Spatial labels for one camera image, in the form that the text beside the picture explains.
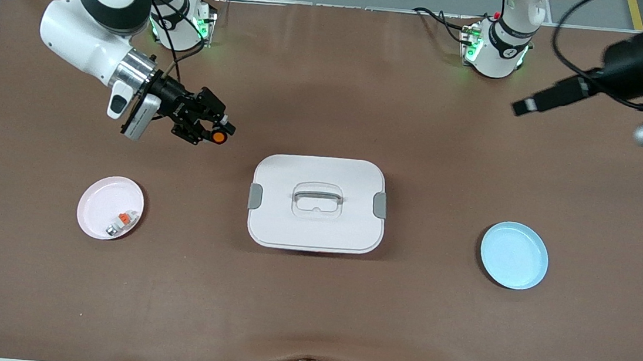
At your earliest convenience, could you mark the black switch with orange button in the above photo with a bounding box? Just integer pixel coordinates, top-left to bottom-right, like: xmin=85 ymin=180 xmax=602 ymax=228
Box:
xmin=207 ymin=124 xmax=234 ymax=148

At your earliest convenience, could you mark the round pink plate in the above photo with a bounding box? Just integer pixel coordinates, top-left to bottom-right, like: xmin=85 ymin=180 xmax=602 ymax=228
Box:
xmin=74 ymin=173 xmax=147 ymax=244

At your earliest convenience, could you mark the white lidded container box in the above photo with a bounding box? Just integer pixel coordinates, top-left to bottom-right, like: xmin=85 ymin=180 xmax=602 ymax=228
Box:
xmin=243 ymin=150 xmax=392 ymax=259

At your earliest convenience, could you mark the round light blue plate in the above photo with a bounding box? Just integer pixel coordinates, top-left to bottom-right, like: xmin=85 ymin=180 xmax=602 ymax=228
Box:
xmin=477 ymin=218 xmax=553 ymax=293

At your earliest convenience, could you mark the brown table mat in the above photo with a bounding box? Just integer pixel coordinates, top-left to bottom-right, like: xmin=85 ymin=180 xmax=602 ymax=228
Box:
xmin=0 ymin=0 xmax=643 ymax=361

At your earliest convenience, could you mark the white switch with orange block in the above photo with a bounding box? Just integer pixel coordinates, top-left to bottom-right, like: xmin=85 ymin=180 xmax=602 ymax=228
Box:
xmin=105 ymin=207 xmax=139 ymax=240

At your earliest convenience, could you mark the black left arm base cable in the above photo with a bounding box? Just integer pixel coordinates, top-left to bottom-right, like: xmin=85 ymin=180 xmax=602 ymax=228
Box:
xmin=410 ymin=5 xmax=480 ymax=46

